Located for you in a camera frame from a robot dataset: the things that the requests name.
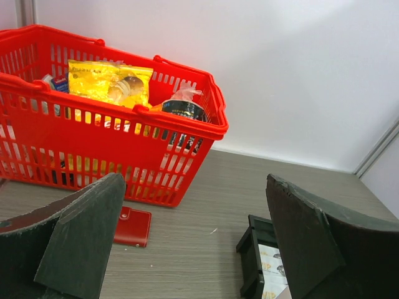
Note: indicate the black three-compartment card tray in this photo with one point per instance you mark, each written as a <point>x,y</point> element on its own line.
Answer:
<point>260,231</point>

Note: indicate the red plastic shopping basket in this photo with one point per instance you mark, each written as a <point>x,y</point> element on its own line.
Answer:
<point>62,140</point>

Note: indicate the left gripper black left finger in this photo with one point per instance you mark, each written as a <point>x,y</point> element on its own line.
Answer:
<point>61,250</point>

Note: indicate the black instant noodle cup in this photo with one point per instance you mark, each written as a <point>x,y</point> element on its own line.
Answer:
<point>189,110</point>

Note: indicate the silver VIP cards stack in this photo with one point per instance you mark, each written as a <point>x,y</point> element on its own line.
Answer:
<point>275,281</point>

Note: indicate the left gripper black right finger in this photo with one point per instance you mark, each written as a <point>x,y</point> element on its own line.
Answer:
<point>331,251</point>

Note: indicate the yellow snack bag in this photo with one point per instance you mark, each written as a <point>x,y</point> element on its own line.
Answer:
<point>108,82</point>

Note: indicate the blue and white small box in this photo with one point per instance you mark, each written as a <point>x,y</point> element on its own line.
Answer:
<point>59,83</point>

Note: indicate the red leather card holder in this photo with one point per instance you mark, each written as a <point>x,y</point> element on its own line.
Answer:
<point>133,227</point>

